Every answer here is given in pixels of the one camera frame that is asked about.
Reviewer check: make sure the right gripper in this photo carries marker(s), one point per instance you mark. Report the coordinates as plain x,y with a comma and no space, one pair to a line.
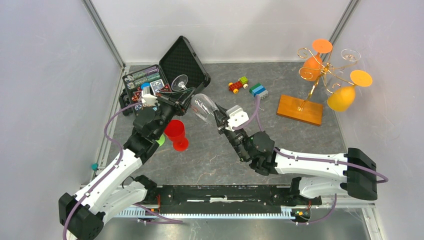
223,129

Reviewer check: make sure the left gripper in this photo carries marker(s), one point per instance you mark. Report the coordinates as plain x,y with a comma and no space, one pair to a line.
178,101

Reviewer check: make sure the red plastic wine glass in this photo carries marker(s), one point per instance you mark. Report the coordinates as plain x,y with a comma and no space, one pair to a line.
176,133

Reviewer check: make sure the clear wine glass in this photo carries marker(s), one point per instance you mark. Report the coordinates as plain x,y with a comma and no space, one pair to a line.
200,103
350,59

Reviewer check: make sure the green plastic wine glass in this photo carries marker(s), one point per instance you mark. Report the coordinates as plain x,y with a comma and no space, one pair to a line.
161,140

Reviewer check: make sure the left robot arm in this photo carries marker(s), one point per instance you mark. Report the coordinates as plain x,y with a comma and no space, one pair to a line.
84,214

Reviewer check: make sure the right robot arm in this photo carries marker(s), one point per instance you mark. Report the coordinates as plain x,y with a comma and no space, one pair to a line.
352,173

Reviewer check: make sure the orange plastic wine glass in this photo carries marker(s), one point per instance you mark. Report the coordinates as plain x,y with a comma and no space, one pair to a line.
313,65

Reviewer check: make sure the yellow plastic wine glass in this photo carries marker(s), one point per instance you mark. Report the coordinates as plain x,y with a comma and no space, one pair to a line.
343,94

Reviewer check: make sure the black open case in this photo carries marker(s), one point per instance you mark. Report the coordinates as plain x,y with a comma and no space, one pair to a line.
180,59

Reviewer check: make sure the blue green brick stack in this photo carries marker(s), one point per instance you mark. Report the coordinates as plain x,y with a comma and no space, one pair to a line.
259,90

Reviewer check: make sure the toy brick car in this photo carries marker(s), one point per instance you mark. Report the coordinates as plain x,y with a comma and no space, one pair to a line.
242,83

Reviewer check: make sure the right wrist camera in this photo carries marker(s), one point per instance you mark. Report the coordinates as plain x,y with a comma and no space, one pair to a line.
236,117

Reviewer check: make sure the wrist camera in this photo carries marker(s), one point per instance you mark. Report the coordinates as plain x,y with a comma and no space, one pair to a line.
147,99
236,117

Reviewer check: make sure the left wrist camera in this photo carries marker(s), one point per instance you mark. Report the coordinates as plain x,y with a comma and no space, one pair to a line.
147,99

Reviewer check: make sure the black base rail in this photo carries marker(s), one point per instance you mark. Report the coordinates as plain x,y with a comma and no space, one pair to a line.
148,201

